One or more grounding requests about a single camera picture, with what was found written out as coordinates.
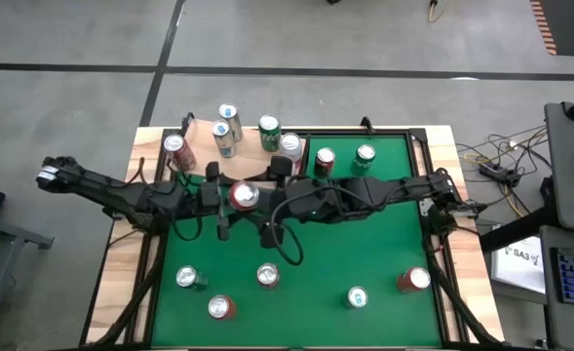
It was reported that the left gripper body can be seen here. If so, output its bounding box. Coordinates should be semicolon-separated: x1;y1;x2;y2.
196;180;232;218

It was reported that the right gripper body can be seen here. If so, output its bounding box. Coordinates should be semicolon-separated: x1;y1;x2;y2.
266;177;351;224

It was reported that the red soda can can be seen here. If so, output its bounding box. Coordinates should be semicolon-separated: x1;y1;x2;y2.
207;293;238;321
227;179;261;213
396;265;433;294

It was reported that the red Coca-Cola can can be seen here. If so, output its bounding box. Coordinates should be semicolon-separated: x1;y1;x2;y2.
255;262;282;290
162;134;198;173
313;146;337;179

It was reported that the blue silver Red Bull can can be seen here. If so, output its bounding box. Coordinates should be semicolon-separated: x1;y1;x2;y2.
216;101;244;143
344;285;368;310
210;119;238;160

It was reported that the green Sprite can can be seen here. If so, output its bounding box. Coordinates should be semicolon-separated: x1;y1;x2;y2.
174;264;209;293
350;143;377;177
257;113;283;153

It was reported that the green table mat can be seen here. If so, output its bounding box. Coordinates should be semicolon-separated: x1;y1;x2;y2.
150;129;443;348

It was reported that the black power strip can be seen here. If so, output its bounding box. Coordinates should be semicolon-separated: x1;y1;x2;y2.
478;163;521;189

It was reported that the grey metal cart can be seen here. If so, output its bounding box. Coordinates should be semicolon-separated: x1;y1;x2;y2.
0;209;55;351

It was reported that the white paper sign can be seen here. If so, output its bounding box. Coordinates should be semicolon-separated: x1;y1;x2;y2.
489;236;547;295

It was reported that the grey desk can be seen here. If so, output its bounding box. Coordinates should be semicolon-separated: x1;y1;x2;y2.
543;100;574;235
538;224;574;351

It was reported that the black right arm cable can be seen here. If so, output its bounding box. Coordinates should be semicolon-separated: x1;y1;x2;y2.
268;187;365;268

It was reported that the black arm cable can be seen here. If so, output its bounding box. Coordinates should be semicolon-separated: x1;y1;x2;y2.
268;187;365;268
169;173;204;243

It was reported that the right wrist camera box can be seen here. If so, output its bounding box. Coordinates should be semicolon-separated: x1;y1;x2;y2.
269;154;295;189

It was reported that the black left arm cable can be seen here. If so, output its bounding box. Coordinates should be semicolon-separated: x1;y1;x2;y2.
169;173;204;243

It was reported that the wooden shelf black metal frame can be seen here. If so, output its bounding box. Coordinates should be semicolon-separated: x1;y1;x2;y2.
162;112;313;213

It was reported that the black metal rig frame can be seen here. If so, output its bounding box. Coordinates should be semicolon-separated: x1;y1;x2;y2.
79;125;505;351

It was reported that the black floor cable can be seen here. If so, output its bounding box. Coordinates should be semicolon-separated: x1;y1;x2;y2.
454;124;549;170

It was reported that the yellow floor cable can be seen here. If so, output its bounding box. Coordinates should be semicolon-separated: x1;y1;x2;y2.
461;150;524;218

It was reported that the yellow black cable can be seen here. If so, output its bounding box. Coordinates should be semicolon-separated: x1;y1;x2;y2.
427;0;451;24

